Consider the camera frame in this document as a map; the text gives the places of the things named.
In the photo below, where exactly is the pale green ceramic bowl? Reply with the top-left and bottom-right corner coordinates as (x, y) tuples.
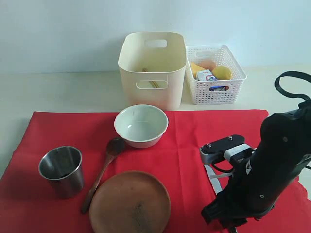
(114, 104), (169, 149)

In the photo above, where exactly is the yellow cheese wedge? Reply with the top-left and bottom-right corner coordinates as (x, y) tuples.
(190, 62), (206, 79)

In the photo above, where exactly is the red table cloth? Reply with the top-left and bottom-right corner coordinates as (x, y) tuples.
(0, 110), (268, 233)

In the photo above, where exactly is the cream plastic storage bin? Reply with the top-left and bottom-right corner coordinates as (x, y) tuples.
(118, 32), (187, 110)

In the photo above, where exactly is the white perforated plastic basket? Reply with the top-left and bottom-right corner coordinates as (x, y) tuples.
(185, 45), (247, 105)

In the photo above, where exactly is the yellow lemon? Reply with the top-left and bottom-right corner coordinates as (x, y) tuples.
(212, 66), (232, 80)

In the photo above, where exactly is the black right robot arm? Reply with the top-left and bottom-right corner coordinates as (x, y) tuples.
(199, 102), (311, 233)

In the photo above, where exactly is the silver table knife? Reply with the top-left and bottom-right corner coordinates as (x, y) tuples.
(204, 165), (222, 195)

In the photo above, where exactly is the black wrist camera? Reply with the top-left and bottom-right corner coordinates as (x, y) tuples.
(199, 134), (256, 173)

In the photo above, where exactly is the stainless steel cup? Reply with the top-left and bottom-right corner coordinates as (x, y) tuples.
(38, 146), (84, 198)

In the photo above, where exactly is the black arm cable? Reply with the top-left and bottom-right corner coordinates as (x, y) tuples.
(274, 70), (311, 102)

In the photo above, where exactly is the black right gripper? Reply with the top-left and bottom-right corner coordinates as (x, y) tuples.
(201, 145), (306, 229)

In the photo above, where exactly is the brown round plate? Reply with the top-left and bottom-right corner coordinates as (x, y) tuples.
(89, 171), (171, 233)

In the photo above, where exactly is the dark wooden spoon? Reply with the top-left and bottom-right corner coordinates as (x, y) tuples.
(80, 137), (125, 214)

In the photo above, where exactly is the brown egg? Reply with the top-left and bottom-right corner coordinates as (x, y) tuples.
(199, 60), (217, 71)

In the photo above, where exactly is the blue white milk carton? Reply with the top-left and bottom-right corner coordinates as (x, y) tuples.
(196, 69), (228, 92)

